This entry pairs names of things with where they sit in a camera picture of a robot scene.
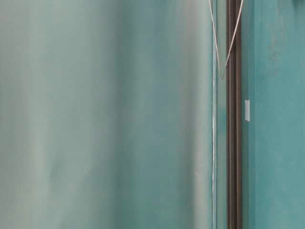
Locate thin grey wire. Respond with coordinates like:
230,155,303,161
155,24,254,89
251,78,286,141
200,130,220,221
208,0,244,80

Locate black aluminium extrusion rail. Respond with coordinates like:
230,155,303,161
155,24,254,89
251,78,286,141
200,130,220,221
225,0,244,229

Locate white tape piece near rail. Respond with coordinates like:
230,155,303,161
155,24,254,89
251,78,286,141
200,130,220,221
245,100,250,122

